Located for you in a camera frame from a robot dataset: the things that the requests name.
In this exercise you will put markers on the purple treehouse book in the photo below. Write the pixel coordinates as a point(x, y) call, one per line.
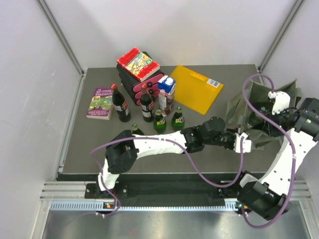
point(101, 104)

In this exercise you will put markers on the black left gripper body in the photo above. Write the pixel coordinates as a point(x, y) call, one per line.
point(225, 138)

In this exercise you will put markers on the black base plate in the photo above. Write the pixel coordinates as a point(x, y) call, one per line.
point(168, 189)

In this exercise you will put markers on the yellow plastic folder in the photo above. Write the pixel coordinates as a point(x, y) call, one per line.
point(194, 90)

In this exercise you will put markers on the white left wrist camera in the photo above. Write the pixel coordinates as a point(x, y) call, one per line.
point(242, 143)

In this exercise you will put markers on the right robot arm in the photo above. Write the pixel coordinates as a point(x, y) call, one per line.
point(269, 196)

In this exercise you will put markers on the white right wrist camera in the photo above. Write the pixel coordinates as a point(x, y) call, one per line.
point(281, 101)

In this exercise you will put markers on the aluminium frame post left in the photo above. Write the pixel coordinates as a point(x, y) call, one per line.
point(60, 35)

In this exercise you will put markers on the grape juice carton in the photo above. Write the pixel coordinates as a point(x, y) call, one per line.
point(166, 87)

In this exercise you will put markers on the red treehouse book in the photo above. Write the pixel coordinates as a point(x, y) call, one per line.
point(138, 64)

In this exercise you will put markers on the black pink drawer unit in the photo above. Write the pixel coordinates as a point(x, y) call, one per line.
point(133, 86)

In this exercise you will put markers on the cola bottle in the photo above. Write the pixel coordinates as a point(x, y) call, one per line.
point(120, 104)
point(147, 104)

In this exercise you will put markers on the aluminium frame post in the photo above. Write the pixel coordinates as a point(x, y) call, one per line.
point(293, 12)
point(60, 35)

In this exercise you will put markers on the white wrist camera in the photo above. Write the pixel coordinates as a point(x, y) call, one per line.
point(281, 101)
point(242, 143)

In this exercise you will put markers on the aluminium front rail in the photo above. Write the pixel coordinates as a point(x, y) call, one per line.
point(63, 191)

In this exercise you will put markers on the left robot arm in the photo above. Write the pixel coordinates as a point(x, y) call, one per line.
point(126, 148)

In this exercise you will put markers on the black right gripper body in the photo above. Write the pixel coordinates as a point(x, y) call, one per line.
point(281, 118)

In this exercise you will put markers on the aluminium frame post right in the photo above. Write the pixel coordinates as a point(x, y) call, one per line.
point(293, 12)

